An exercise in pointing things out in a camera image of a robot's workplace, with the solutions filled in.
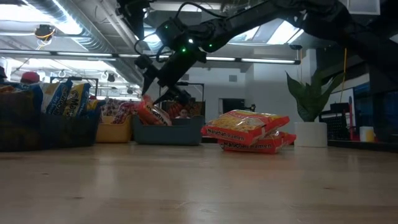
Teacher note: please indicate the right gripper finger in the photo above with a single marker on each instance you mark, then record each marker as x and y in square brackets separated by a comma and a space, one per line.
[174, 95]
[149, 77]

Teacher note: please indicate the orange chicken ramen pack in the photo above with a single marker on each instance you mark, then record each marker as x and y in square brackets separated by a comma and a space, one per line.
[264, 146]
[152, 113]
[242, 124]

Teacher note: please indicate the blue soy sauce ramen pack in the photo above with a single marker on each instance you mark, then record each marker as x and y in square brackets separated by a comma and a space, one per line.
[57, 96]
[92, 104]
[34, 90]
[77, 99]

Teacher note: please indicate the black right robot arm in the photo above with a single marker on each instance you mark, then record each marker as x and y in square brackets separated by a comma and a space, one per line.
[280, 15]

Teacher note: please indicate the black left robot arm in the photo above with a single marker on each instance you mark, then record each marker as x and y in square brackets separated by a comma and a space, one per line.
[133, 15]

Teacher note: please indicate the person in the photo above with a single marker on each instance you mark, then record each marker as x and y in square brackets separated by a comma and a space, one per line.
[183, 113]
[30, 77]

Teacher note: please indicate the teal plastic bin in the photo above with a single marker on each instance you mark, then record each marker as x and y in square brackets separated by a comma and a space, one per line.
[168, 133]

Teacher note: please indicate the long ceiling light bar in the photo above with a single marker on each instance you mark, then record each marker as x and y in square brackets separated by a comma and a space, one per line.
[267, 60]

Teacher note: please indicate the grey translucent bin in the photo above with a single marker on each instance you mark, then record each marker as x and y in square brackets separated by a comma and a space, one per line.
[62, 133]

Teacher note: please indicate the round ceiling fixture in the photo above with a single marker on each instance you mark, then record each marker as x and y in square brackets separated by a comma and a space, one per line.
[45, 31]

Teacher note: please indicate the potted plant white pot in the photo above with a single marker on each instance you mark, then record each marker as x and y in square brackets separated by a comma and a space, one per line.
[311, 133]

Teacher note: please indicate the black perforated box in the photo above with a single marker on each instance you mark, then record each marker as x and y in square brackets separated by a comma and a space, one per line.
[337, 127]

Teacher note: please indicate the red metal stand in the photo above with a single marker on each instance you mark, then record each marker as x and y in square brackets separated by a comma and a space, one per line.
[351, 118]

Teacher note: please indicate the white yellow cup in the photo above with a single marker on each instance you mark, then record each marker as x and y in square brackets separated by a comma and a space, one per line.
[367, 133]

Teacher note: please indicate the dark office partition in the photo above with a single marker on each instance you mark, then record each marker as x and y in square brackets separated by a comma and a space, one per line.
[382, 109]

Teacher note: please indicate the dark wall screen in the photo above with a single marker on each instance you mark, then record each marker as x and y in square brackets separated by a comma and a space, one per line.
[233, 105]

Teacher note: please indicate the silver ventilation duct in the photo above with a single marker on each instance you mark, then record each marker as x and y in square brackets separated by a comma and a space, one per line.
[84, 34]

